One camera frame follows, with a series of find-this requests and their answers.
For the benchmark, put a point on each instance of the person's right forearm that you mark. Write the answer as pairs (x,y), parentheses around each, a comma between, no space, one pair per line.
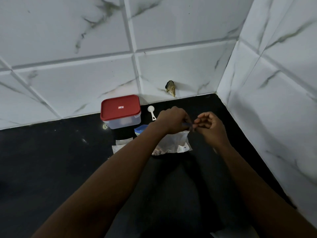
(257,188)

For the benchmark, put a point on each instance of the small white paper sachet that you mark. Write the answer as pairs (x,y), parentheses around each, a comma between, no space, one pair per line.
(121,144)

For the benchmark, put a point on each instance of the person's left forearm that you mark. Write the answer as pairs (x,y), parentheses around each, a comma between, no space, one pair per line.
(109,185)

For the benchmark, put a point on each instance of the person's left fingers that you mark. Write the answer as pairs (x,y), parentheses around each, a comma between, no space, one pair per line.
(186,121)

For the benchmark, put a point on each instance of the person's left hand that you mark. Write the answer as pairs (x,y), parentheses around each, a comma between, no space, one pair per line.
(170,120)

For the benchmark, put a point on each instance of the person's right hand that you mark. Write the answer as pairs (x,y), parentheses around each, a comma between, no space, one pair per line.
(214,130)

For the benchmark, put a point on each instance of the blue-lidded small container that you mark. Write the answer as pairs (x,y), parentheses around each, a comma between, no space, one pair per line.
(141,129)

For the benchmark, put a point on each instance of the clear plastic bag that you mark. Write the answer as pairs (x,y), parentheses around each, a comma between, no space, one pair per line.
(174,143)

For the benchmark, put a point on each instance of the white plastic measuring spoon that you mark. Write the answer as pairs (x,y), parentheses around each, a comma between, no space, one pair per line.
(151,110)

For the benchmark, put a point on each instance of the red-lidded clear plastic container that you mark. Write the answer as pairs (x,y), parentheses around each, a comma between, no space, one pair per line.
(120,110)

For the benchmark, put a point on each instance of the brass wall fitting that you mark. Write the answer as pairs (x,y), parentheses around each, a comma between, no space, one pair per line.
(170,88)

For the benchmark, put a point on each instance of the person's right fingers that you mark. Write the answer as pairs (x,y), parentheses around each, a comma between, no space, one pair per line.
(201,120)

